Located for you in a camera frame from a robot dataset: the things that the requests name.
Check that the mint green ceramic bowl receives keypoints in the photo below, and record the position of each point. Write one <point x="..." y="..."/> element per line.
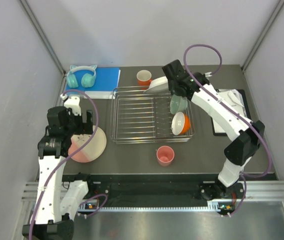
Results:
<point x="178" y="104"/>

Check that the white instruction booklet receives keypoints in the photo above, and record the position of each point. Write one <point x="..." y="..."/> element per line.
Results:
<point x="232" y="102"/>

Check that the teal cat-ear headphones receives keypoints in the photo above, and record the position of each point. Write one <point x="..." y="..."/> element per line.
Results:
<point x="88" y="77"/>

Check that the orange bowl white inside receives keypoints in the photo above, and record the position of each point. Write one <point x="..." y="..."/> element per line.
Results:
<point x="180" y="124"/>

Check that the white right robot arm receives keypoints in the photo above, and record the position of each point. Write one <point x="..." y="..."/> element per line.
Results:
<point x="239" y="129"/>

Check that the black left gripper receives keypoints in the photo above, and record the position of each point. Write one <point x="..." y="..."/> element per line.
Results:
<point x="84" y="128"/>

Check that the orange ceramic mug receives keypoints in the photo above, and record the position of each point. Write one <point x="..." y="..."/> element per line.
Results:
<point x="144" y="77"/>

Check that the pink plastic cup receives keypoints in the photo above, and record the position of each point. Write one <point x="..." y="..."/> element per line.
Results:
<point x="165" y="155"/>

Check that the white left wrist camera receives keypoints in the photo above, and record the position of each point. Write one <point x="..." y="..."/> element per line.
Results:
<point x="73" y="103"/>

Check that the steel wire dish rack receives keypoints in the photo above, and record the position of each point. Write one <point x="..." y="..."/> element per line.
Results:
<point x="139" y="117"/>

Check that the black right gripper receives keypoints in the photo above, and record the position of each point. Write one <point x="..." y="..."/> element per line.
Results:
<point x="170" y="86"/>

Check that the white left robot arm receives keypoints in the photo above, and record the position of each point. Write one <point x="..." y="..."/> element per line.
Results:
<point x="53" y="215"/>

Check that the white ceramic plate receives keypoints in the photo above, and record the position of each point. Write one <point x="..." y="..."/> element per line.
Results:
<point x="157" y="86"/>

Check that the black clipboard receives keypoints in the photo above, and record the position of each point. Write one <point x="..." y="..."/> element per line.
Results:
<point x="244" y="100"/>

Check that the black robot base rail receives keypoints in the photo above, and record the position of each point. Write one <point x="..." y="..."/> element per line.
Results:
<point x="156" y="190"/>

